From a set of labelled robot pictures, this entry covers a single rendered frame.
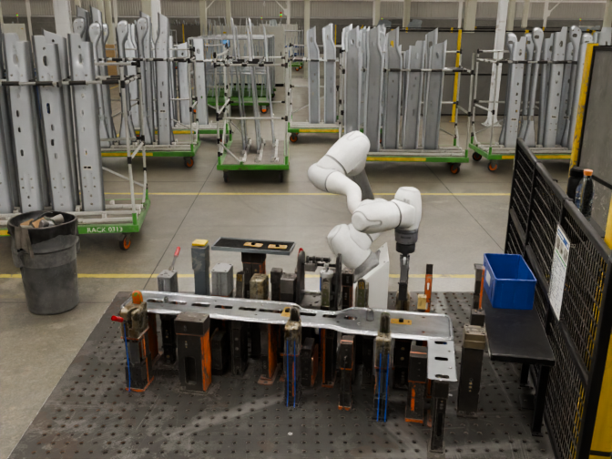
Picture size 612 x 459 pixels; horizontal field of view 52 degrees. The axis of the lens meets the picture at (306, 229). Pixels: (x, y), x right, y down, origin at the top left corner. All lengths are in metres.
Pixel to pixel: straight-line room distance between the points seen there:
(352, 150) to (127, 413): 1.43
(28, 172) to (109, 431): 4.53
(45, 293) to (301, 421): 3.06
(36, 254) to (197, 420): 2.77
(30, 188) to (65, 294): 1.89
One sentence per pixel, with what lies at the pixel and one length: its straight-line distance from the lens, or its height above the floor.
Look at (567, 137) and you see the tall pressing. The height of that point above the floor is 0.47.
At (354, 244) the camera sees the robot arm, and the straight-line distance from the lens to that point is 3.26.
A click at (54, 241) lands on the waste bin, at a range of 4.97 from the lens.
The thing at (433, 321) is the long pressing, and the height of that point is 1.00.
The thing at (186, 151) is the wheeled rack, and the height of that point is 0.27.
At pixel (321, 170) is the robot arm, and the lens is 2.77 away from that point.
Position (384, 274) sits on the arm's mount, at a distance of 3.23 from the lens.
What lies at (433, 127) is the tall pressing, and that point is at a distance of 9.81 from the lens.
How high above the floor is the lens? 2.14
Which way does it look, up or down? 18 degrees down
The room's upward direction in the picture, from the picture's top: straight up
